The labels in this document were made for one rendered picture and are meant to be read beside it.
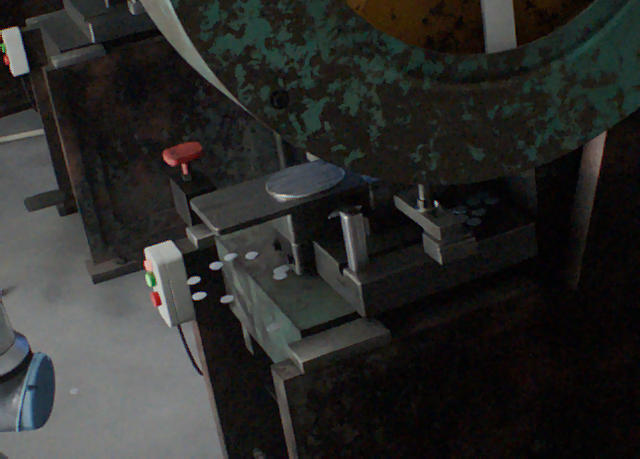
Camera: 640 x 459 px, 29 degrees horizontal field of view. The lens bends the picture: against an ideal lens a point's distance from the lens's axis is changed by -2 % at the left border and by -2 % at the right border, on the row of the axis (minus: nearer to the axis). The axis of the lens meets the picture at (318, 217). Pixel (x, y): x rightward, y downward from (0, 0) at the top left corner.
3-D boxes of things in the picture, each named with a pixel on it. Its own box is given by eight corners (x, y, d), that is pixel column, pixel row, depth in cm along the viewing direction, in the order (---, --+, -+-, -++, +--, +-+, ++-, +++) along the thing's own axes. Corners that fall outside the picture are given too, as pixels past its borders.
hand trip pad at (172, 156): (178, 199, 222) (169, 159, 218) (168, 188, 227) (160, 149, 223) (214, 187, 224) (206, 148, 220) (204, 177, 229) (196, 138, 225)
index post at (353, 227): (354, 272, 182) (345, 213, 178) (346, 265, 185) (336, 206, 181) (372, 267, 183) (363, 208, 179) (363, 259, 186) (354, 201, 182)
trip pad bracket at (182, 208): (205, 287, 226) (183, 189, 217) (188, 266, 234) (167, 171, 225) (235, 276, 227) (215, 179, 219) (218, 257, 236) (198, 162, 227)
